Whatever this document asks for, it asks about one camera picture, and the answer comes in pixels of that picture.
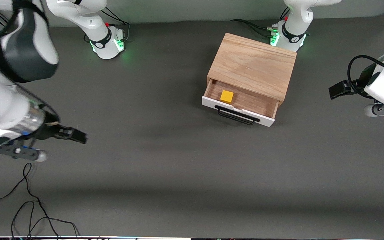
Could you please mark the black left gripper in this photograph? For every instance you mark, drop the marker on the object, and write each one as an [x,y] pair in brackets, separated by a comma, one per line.
[354,86]

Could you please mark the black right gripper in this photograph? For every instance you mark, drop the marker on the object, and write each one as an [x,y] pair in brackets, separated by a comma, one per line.
[49,131]

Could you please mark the white-fronted wooden drawer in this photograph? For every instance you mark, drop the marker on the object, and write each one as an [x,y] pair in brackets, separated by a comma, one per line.
[248,101]

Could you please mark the yellow wooden cube block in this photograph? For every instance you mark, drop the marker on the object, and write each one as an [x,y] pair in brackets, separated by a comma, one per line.
[227,96]

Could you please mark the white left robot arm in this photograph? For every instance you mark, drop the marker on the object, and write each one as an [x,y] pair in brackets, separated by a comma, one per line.
[295,20]

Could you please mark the light wooden drawer cabinet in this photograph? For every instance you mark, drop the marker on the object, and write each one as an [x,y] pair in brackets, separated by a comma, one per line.
[255,63]

